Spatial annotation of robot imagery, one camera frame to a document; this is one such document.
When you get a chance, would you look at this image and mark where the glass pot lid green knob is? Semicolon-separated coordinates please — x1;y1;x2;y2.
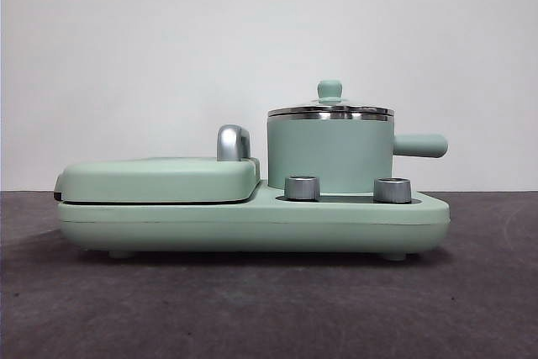
266;78;395;118

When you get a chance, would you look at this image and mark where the silver control knob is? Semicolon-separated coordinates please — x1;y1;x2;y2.
284;175;321;201
373;177;412;203

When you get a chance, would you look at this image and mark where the green breakfast machine base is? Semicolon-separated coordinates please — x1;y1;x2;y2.
56;179;451;260

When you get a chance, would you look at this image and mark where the black control panel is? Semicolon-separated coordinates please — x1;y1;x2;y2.
273;193;426;206

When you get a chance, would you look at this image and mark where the green hinged griddle cover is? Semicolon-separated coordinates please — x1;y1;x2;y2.
53;156;261;204

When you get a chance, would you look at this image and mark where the silver griddle cover handle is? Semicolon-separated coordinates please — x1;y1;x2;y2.
215;124;253;162

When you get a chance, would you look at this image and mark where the green pot with side handle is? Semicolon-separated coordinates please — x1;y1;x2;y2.
266;112;449;195

